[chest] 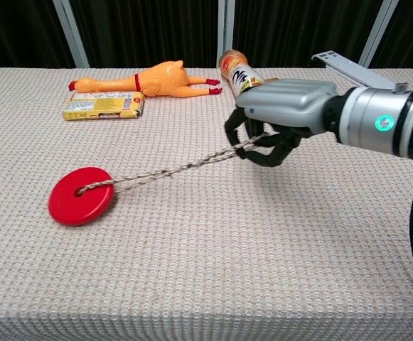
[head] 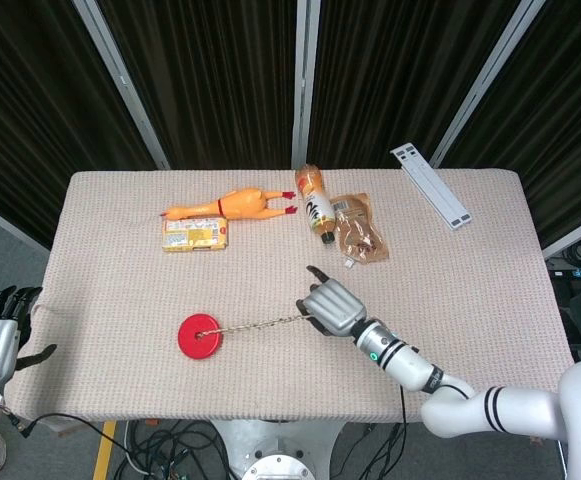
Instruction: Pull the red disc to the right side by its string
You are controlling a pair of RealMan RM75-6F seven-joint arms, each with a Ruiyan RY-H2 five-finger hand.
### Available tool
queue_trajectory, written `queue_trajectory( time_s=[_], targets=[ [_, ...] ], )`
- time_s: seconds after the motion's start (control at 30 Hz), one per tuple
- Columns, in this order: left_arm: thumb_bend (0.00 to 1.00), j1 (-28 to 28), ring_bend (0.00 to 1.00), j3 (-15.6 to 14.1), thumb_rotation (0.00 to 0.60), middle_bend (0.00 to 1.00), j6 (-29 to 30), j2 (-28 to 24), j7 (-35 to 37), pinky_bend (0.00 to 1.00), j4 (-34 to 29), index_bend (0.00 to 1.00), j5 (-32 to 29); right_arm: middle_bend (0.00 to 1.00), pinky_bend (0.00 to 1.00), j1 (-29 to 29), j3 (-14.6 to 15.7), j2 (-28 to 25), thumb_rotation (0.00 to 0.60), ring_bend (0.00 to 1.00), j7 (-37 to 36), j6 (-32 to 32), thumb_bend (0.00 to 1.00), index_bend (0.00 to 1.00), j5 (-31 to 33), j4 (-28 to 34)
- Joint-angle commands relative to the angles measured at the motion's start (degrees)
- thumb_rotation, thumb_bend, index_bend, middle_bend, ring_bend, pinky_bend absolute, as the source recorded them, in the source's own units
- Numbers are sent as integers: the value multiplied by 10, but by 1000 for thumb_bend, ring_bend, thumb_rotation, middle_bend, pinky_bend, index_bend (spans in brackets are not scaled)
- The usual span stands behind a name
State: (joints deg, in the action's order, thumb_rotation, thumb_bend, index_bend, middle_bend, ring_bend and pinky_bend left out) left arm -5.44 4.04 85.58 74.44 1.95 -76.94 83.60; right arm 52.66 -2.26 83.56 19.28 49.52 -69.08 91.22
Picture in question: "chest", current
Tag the white flat bar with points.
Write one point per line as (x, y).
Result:
(352, 69)

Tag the red disc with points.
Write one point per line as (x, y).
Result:
(85, 206)

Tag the yellow snack box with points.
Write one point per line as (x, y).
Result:
(99, 105)

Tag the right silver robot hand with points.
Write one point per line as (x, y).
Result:
(288, 103)

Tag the beige woven tablecloth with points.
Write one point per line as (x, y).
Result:
(192, 248)

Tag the yellow rubber chicken toy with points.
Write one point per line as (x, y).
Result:
(167, 81)

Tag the white frame post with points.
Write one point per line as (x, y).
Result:
(378, 32)
(225, 28)
(72, 32)

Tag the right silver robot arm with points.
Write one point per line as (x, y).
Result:
(384, 120)

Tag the orange drink bottle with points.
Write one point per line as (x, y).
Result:
(238, 71)

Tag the dark curtain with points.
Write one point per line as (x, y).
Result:
(149, 28)

